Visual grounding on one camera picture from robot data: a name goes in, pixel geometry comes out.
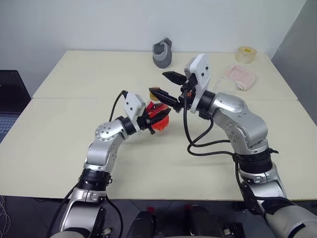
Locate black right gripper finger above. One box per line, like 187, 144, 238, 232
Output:
148, 87, 181, 112
162, 71, 187, 86

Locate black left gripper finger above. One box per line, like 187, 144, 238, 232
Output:
148, 105, 171, 119
148, 112, 171, 126

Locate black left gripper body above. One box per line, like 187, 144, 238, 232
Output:
137, 111, 156, 136

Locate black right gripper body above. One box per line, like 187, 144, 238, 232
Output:
174, 73, 199, 114

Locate clear bottle with red drink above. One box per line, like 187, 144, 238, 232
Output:
145, 86, 172, 132

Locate grey fabric cap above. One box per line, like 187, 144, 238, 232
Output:
152, 36, 173, 69

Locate pink folded towel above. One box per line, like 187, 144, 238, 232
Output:
224, 63, 258, 92

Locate clear tape roll yellow core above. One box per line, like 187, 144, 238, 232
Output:
234, 46, 258, 64

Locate dark rounded shape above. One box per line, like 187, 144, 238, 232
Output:
185, 204, 220, 238
133, 206, 157, 238

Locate black laptop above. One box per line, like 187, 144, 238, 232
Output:
0, 70, 32, 144

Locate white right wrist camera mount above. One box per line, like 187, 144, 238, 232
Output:
184, 53, 211, 115

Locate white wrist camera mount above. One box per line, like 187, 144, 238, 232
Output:
184, 53, 211, 115
123, 91, 147, 131

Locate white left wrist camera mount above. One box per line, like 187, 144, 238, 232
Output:
123, 91, 147, 131

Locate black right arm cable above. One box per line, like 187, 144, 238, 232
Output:
181, 89, 248, 211

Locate thin white cables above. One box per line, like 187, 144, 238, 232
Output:
0, 195, 12, 238

